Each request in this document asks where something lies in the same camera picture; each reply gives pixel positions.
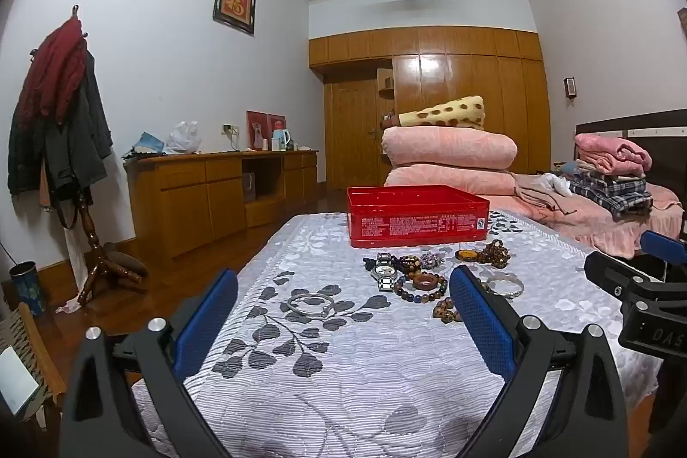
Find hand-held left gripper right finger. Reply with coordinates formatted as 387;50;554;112
449;265;629;458

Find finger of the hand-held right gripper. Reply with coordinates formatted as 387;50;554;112
584;251;669;309
640;230;687;271

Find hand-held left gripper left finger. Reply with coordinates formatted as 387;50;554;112
63;268;240;458

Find silver wristwatch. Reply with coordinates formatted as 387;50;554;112
376;252;401;291

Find red plastic box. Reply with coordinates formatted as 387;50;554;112
346;186;490;249

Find thick silver bangle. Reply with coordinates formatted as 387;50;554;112
480;274;524;299

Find pink bedsheet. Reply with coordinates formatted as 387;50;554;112
491;171;685;259

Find plaid cloth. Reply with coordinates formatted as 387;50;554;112
569;171;653;220

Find dark bed headboard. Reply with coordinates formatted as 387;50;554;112
575;109;687;244

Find dark round cushion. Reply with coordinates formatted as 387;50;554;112
104;243;148;277

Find beige cloth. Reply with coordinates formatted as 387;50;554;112
514;171;578;217

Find white cloth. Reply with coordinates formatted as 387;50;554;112
537;173;574;197

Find folded pink blanket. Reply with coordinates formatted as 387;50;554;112
575;132;653;178

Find thin silver bangle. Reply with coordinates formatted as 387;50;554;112
286;293;338;317

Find wooden sideboard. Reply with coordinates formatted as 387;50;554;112
126;149;320;261

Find wooden coat rack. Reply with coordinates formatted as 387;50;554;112
70;4;143;307

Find white floral bedspread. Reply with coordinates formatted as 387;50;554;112
129;210;663;458

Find folded pink quilt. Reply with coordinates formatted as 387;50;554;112
383;163;519;196
381;125;519;170

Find wicker chair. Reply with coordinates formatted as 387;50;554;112
0;302;68;458

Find blue bin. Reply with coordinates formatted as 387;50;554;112
9;261;48;316

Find white plastic bag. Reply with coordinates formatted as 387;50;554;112
164;120;202;154

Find light blue cloth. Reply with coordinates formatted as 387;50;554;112
131;132;167;154

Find white panel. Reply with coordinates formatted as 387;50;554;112
0;345;40;416

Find blue and red kettle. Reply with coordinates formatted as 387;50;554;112
271;120;293;151

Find giraffe pattern pillow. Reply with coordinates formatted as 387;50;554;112
398;95;486;131

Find dark hanging coats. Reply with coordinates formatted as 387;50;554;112
8;50;113;206

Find wooden door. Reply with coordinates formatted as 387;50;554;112
323;79;383;191

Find wooden wardrobe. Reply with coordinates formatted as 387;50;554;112
308;26;552;193

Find red scarf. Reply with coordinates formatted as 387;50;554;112
21;19;88;123

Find brown bead necklace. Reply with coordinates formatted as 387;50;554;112
475;239;511;270

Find multicoloured bead bracelet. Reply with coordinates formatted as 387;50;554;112
394;272;449;302

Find framed red wall picture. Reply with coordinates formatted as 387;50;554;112
213;0;257;36

